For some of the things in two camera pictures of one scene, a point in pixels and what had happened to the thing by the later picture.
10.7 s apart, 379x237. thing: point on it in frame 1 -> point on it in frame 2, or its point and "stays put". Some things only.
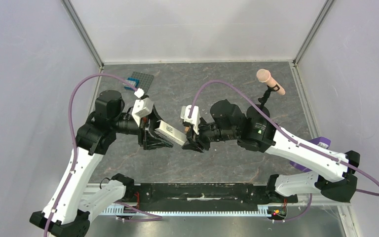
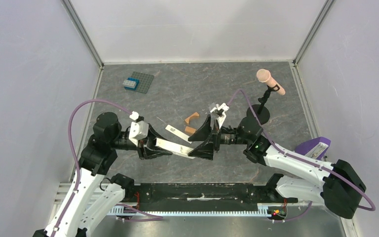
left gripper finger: x=154 y=118 -> x=153 y=135
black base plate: x=205 y=197 stays put
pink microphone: x=263 y=75 stays put
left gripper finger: x=151 y=142 -> x=152 y=150
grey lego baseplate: x=145 y=80 stays put
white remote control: x=172 y=132 -> x=175 y=148
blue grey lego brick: x=134 y=82 stays put
